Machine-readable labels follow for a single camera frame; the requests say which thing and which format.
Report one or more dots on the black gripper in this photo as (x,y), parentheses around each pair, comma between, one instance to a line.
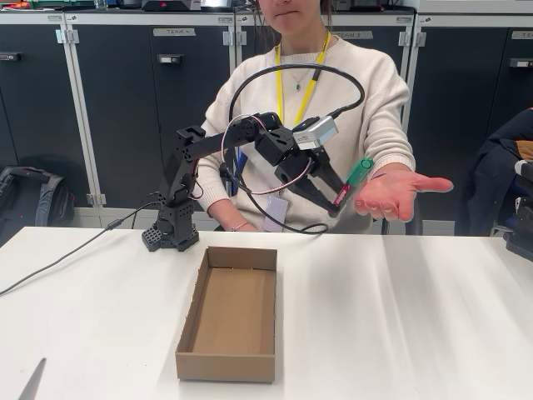
(313,164)

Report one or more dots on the green marker pen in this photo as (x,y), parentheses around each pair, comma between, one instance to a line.
(358,171)

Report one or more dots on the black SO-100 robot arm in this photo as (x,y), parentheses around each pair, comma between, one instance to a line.
(208,143)

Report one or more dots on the person in cream sweater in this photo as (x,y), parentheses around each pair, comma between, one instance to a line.
(354,83)

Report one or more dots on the person's left hand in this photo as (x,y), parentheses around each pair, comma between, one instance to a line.
(399,191)

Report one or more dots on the clear white badge holder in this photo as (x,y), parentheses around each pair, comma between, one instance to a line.
(277,212)

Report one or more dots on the blue office chair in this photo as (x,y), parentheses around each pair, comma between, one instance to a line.
(240,158)

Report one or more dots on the grey tape label team 3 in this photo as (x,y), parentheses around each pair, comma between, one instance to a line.
(354,36)

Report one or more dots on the open brown cardboard box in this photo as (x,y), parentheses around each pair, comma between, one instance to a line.
(233,312)

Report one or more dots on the dark jacket with orange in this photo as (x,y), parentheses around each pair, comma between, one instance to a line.
(491,175)

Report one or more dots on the black device with red light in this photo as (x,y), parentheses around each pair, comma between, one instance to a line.
(366,7)

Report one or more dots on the grey tape label team 4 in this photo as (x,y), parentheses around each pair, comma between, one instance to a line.
(175,32)

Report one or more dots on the black device red triangle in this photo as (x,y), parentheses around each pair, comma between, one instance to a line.
(166,5)

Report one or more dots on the grey tape label cut off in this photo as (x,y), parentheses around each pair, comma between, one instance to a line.
(524,36)

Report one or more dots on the clear drinking glass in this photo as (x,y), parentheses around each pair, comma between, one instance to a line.
(102,4)

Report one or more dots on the grey black backpack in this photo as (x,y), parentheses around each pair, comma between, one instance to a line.
(25,200)

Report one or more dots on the green flat box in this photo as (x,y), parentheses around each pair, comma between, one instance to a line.
(62,3)

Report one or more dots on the white silver wrist camera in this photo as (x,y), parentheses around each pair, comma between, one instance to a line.
(316,133)

